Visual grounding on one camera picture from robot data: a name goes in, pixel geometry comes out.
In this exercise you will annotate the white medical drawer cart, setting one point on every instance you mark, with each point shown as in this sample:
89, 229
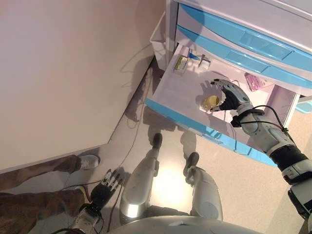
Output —
171, 29

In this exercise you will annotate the white cart side bin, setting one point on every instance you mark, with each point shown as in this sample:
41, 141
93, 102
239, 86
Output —
159, 48

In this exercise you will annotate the yellow medicine bottle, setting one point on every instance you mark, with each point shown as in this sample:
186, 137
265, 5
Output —
210, 102

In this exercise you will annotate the white blue medicine box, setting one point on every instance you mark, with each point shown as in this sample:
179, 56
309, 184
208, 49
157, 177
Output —
193, 64

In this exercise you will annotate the white sneaker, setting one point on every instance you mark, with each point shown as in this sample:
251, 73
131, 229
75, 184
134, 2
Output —
89, 162

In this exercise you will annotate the light blue cart bin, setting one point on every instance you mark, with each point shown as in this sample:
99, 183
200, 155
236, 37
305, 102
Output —
304, 106

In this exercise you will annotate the metal tweezers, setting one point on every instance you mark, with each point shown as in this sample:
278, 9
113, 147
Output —
202, 61

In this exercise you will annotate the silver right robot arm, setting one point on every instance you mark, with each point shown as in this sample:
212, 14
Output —
265, 134

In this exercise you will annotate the silver left robot leg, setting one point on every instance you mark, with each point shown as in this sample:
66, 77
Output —
139, 185

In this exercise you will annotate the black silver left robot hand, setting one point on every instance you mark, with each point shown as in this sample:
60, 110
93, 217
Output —
101, 196

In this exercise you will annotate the pink blister pack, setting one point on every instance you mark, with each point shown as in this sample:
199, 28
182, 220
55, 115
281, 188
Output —
255, 82

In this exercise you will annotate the small white medicine box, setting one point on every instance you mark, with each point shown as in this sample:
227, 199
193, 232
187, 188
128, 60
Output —
185, 51

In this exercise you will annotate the silver robot torso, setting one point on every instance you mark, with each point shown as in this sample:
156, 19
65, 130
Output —
170, 226

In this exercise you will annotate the green white medicine box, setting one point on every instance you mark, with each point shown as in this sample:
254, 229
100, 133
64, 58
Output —
181, 65

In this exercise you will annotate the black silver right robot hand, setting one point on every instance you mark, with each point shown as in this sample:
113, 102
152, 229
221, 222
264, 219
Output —
231, 97

